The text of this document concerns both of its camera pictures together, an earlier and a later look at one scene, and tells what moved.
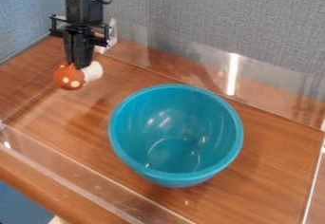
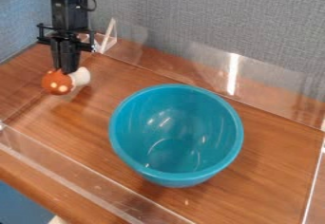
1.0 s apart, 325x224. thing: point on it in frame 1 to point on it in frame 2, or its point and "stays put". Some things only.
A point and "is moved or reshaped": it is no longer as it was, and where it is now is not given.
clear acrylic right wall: (314, 209) stays put
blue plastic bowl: (176, 133) stays put
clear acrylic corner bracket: (112, 38) stays put
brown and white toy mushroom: (72, 78) is moved or reshaped
